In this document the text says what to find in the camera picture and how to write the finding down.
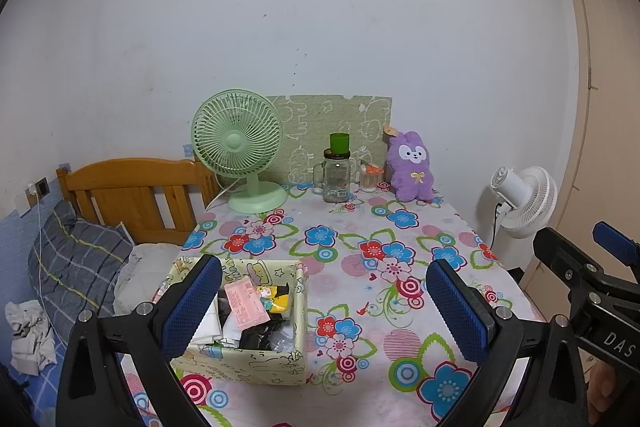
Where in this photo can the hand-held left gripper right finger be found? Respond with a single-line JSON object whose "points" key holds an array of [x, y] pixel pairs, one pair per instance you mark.
{"points": [[460, 312]]}

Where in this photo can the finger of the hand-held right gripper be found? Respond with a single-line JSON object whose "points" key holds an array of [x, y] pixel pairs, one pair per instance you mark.
{"points": [[612, 237], [565, 257]]}

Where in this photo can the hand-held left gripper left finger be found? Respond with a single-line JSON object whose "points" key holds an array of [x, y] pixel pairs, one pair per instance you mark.
{"points": [[192, 302]]}

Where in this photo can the white pack with pink label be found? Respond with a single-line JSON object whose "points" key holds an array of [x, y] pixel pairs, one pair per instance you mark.
{"points": [[247, 304]]}

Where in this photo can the yellow cartoon packet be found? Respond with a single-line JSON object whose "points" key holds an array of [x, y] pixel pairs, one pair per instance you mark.
{"points": [[272, 302]]}

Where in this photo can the cream cartoon print storage box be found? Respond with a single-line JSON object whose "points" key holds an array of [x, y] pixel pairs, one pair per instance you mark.
{"points": [[260, 367]]}

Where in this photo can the clear plastic case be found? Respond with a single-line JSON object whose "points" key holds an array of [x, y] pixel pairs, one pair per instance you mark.
{"points": [[285, 339]]}

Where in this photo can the person's right hand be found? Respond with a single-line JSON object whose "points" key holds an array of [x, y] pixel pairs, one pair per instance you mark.
{"points": [[602, 392]]}

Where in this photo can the white quilt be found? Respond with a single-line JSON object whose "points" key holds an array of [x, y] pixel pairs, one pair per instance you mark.
{"points": [[145, 267]]}

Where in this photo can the white floor fan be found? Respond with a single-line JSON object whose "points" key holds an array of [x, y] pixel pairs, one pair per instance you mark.
{"points": [[530, 207]]}

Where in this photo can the grey plaid pillow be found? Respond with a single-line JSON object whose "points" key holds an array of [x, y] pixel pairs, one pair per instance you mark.
{"points": [[75, 257]]}

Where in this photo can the beige door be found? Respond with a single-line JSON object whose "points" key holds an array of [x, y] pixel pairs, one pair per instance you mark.
{"points": [[610, 107]]}

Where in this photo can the floral tablecloth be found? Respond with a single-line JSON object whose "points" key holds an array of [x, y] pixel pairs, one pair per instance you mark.
{"points": [[350, 232]]}

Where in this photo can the purple plush toy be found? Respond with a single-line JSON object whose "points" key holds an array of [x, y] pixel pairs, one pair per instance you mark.
{"points": [[410, 182]]}

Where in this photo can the wooden bed headboard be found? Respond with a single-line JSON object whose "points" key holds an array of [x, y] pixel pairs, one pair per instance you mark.
{"points": [[125, 177]]}

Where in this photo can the cotton swab jar orange lid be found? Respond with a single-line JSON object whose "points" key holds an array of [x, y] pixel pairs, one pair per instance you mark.
{"points": [[370, 181]]}

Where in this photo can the green desk fan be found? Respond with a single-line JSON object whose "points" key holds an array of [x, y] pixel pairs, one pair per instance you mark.
{"points": [[235, 142]]}

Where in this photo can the white crumpled cloth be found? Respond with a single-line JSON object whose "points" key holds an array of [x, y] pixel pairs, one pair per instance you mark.
{"points": [[30, 337]]}

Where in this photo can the blue bed sheet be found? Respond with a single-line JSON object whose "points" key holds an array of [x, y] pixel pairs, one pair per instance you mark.
{"points": [[45, 397]]}

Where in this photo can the glass mug jar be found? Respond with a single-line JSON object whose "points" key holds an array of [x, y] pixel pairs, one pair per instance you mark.
{"points": [[337, 182]]}

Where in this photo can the green plastic cup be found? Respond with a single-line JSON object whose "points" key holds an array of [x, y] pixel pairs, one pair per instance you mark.
{"points": [[339, 143]]}

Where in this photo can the green patterned board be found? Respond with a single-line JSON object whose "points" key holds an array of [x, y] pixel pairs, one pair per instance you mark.
{"points": [[320, 117]]}

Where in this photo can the wall outlet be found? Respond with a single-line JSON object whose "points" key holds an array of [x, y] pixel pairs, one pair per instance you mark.
{"points": [[43, 188]]}

